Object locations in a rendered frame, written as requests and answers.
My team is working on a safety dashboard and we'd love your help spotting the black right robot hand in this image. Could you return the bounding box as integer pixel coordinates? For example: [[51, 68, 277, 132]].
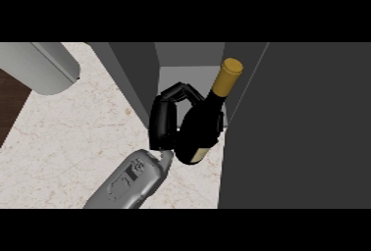
[[148, 81, 228, 152]]

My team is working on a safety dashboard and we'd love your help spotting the black wine bottle gold cap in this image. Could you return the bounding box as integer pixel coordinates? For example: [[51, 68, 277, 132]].
[[173, 57, 246, 166]]

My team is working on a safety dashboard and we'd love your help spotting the dark grey cabinet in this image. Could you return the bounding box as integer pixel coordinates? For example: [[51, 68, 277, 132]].
[[86, 42, 269, 130]]

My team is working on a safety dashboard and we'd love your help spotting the dark grey cabinet door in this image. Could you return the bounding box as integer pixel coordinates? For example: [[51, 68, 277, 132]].
[[218, 42, 371, 210]]

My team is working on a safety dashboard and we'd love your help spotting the pale grey rounded appliance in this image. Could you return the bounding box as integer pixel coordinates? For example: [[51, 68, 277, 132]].
[[0, 42, 82, 96]]

